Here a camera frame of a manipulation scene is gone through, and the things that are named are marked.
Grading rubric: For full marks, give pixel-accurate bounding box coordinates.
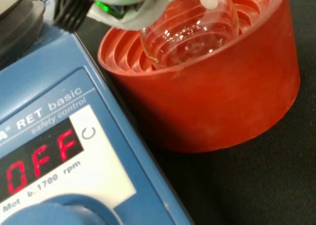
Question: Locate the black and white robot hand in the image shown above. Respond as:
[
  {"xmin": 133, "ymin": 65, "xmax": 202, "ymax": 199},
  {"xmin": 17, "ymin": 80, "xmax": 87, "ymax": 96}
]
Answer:
[{"xmin": 52, "ymin": 0, "xmax": 179, "ymax": 34}]

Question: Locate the orange flask stand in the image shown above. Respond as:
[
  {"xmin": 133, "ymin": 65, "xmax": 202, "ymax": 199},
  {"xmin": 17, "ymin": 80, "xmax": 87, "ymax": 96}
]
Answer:
[{"xmin": 97, "ymin": 0, "xmax": 302, "ymax": 154}]

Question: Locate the blue-based laboratory heater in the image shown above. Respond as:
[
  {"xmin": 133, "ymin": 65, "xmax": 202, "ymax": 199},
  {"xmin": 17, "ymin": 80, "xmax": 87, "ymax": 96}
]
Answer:
[{"xmin": 0, "ymin": 0, "xmax": 196, "ymax": 225}]

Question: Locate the black bench cloth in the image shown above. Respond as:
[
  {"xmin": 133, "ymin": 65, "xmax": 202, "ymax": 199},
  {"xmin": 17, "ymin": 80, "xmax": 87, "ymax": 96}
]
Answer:
[{"xmin": 74, "ymin": 0, "xmax": 316, "ymax": 225}]

